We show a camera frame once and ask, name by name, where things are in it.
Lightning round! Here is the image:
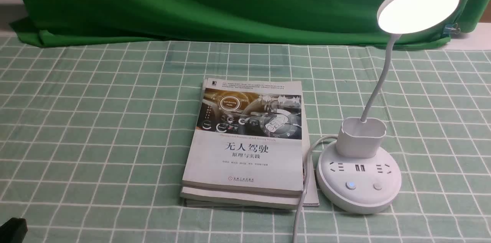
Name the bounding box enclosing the white desk lamp with sockets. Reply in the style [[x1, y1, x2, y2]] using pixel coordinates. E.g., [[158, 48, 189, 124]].
[[316, 0, 460, 214]]

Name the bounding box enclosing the top grey self-driving book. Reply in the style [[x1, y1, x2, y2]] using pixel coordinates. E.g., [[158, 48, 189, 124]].
[[181, 79, 304, 197]]

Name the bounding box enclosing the bottom grey book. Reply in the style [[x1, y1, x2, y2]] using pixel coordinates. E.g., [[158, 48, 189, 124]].
[[180, 80, 320, 210]]

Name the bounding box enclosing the green backdrop cloth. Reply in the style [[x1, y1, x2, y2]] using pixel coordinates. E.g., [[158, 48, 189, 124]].
[[11, 0, 490, 48]]

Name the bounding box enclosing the green checkered tablecloth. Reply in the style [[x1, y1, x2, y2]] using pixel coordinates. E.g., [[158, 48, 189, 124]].
[[0, 37, 491, 243]]

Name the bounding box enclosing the blue binder clip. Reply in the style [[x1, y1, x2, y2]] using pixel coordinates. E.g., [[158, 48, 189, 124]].
[[442, 23, 461, 38]]

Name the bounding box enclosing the black object at corner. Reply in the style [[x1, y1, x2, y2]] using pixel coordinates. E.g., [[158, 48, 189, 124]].
[[0, 217, 28, 243]]

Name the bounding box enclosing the white lamp power cable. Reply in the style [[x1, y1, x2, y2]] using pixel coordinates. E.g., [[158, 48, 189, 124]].
[[292, 135, 339, 243]]

